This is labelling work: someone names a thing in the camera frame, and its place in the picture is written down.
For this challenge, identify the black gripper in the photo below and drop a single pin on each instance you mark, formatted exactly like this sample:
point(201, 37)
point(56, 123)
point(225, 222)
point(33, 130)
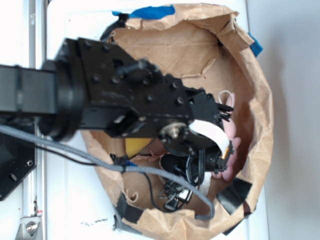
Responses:
point(130, 98)

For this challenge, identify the white paper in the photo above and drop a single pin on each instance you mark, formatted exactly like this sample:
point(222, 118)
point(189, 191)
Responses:
point(205, 185)

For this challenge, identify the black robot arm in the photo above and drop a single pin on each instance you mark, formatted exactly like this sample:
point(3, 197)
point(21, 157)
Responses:
point(53, 97)

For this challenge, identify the yellow sponge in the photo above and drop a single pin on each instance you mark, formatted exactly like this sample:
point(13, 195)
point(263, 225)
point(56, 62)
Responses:
point(134, 146)

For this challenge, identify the brown paper bag container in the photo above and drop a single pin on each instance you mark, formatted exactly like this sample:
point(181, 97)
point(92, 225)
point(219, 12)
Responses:
point(203, 45)

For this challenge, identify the pink plush bunny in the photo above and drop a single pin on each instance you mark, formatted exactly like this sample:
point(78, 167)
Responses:
point(228, 98)

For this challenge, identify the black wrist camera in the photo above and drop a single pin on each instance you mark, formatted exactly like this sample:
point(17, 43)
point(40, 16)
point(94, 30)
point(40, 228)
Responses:
point(216, 160)

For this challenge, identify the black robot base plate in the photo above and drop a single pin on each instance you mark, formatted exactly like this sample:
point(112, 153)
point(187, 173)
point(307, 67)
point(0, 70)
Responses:
point(17, 160)

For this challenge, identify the aluminium frame rail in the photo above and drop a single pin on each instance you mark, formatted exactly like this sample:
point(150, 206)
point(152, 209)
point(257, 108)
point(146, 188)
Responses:
point(34, 52)

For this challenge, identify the metal corner bracket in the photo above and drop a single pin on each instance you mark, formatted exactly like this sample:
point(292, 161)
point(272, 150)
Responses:
point(30, 228)

